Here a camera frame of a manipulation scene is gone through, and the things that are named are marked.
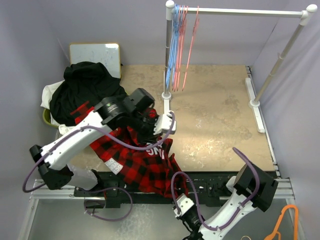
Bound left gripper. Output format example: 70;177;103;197
127;110;163;144

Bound red black plaid shirt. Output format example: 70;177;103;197
69;101;190;200

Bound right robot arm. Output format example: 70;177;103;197
173;165;279;240

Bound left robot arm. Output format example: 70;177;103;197
29;88;164;196

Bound orange hanger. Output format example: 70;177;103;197
262;204;300;240

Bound single pink hanger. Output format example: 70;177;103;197
182;6;200;91

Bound blue hangers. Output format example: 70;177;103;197
165;0;181;90

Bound black garment pile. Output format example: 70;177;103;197
49;61;127;127

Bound white whiteboard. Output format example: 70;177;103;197
69;42;122;79

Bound green laundry basket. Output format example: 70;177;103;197
42;108;60;129

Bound white clothes rack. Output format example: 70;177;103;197
161;4;318;133

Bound pink hangers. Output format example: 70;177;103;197
172;5;188;92

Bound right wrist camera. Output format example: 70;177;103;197
173;193;195;219

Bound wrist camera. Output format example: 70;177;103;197
153;111;177;135
173;193;195;219

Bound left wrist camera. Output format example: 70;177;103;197
153;111;177;135

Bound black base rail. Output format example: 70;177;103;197
72;171;278;208

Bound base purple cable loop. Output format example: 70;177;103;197
83;187;135;221

